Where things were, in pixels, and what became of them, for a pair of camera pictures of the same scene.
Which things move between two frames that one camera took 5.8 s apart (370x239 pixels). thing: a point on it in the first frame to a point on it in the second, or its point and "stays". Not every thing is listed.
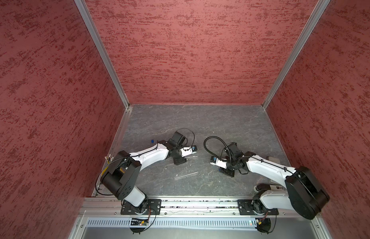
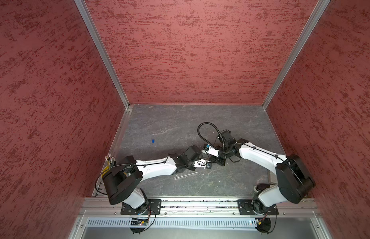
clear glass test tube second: [180, 176] stays
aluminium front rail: [114, 206] stays
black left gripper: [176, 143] to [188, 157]
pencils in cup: [109, 158] stays
